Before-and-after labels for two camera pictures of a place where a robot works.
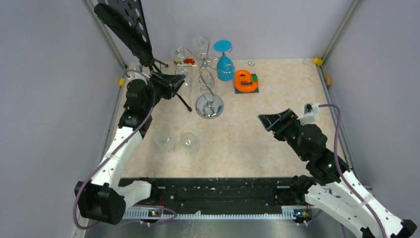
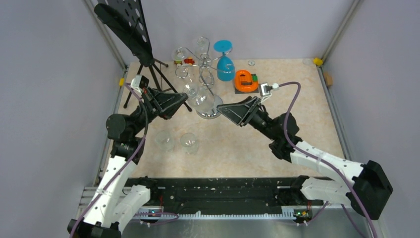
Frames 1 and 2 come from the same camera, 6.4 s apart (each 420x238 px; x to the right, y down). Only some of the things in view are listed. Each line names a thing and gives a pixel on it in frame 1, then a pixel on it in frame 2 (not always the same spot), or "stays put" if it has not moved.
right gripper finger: [269, 120] to [235, 112]
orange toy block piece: [244, 76] stays put
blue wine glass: [225, 68] stays put
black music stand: [127, 19] stays put
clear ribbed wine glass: [163, 138] stays put
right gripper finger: [270, 120] to [244, 109]
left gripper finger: [174, 79] to [167, 101]
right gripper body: [289, 130] to [257, 118]
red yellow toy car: [189, 60] stays put
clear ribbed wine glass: [180, 54] to [206, 104]
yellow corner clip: [317, 61] stays put
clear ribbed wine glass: [189, 143] stays put
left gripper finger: [174, 88] to [168, 113]
